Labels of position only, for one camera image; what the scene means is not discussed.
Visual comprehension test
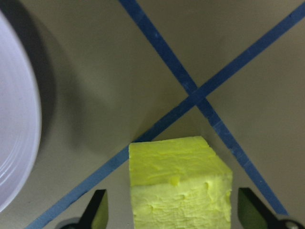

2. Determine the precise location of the lavender round plate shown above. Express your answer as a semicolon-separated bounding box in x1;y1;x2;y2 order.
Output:
0;7;43;213

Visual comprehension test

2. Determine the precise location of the yellow foam block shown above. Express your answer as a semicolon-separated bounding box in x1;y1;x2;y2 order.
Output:
128;135;233;229

